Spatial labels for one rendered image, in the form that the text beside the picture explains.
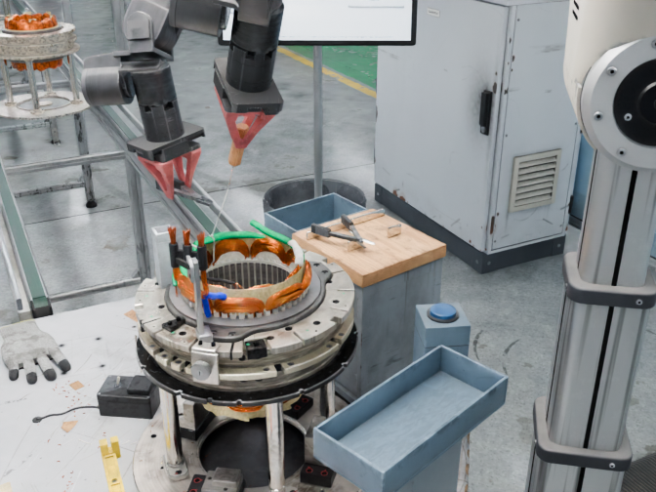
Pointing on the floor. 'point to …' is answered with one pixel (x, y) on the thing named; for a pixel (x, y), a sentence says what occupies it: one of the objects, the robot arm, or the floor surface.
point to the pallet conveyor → (14, 256)
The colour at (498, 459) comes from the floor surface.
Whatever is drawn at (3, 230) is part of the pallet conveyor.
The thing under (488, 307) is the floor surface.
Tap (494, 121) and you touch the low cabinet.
